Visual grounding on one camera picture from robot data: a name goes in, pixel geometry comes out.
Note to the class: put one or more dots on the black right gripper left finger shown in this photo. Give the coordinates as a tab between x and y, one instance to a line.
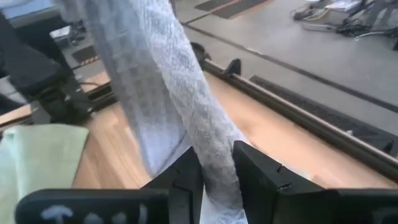
186	186

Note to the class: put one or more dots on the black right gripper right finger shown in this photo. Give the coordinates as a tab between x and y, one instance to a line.
264	186

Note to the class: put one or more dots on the grey waffle microfiber towel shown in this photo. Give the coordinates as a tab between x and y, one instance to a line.
174	93

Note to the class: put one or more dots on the mint green microfiber towel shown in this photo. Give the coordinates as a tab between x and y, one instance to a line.
40	161

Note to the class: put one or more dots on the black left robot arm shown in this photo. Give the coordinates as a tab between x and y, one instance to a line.
31	71

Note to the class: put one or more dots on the black perforated floor mat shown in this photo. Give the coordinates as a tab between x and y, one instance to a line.
357	130

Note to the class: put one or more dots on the dark floor mat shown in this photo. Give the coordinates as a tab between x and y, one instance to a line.
236	7

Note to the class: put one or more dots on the black table edge rail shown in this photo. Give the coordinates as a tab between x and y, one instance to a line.
311	124

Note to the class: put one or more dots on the black rail clamp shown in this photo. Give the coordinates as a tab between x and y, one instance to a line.
234	67
199	51

